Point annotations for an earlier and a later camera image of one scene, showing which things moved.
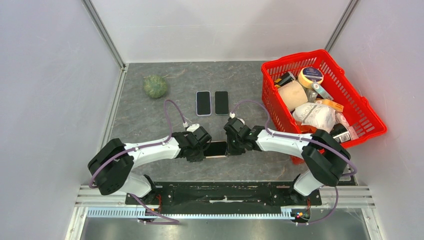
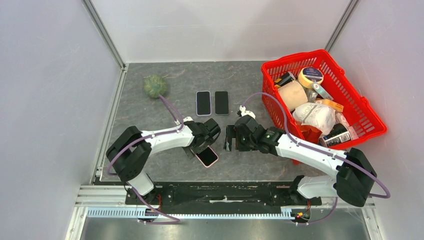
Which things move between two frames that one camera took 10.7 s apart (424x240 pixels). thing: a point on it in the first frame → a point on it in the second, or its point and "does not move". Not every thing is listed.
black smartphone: x=213 y=148 → x=207 y=156
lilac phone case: x=203 y=103 does not move
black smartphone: x=221 y=102 does not move
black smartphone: x=203 y=103 does not move
